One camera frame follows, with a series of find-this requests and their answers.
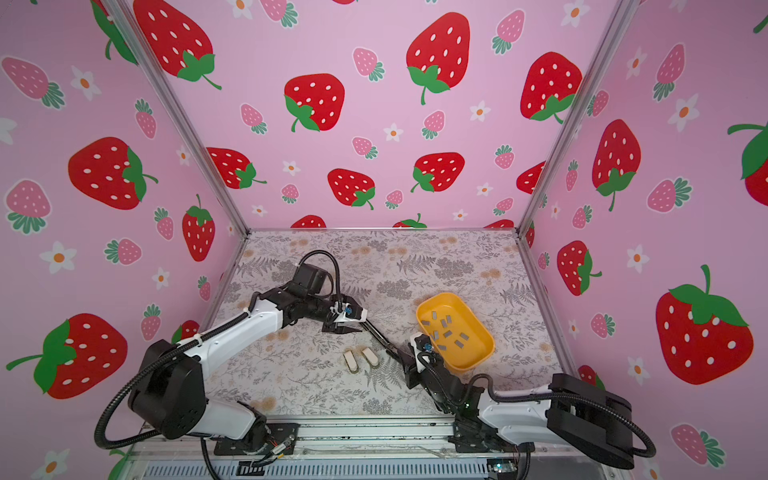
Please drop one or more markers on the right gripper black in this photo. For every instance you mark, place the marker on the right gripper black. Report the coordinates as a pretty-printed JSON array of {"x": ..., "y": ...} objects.
[{"x": 409, "y": 362}]

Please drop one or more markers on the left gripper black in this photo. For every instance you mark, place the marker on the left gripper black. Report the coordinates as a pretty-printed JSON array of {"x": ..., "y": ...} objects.
[{"x": 332, "y": 327}]

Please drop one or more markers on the yellow plastic tray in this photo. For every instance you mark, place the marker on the yellow plastic tray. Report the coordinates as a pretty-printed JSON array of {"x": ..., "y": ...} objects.
[{"x": 466, "y": 327}]

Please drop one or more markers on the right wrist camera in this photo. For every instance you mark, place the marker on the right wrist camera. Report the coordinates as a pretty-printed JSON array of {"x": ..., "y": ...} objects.
[{"x": 422, "y": 348}]

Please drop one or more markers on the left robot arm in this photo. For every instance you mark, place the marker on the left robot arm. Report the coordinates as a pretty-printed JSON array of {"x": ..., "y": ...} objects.
[{"x": 169, "y": 391}]

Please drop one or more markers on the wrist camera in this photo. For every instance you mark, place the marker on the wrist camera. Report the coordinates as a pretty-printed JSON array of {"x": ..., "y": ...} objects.
[
  {"x": 422, "y": 348},
  {"x": 349, "y": 313}
]

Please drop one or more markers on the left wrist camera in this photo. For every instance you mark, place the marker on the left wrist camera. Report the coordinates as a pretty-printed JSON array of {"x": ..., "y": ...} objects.
[{"x": 349, "y": 313}]

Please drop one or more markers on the beige mini stapler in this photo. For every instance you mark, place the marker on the beige mini stapler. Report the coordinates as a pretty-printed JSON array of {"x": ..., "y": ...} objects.
[
  {"x": 371, "y": 357},
  {"x": 350, "y": 361}
]

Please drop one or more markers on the black stapler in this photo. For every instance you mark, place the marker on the black stapler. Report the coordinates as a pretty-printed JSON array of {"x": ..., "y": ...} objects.
[{"x": 381, "y": 336}]

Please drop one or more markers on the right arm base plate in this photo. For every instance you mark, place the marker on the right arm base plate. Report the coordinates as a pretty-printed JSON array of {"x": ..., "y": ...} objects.
[{"x": 476, "y": 437}]

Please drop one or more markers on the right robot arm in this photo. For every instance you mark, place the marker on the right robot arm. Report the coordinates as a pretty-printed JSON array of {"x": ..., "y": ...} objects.
[{"x": 567, "y": 411}]

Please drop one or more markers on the aluminium frame rail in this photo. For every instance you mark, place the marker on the aluminium frame rail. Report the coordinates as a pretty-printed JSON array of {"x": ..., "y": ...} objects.
[{"x": 364, "y": 447}]

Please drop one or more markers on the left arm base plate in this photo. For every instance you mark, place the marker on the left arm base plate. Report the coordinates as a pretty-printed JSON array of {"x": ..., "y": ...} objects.
[{"x": 261, "y": 441}]

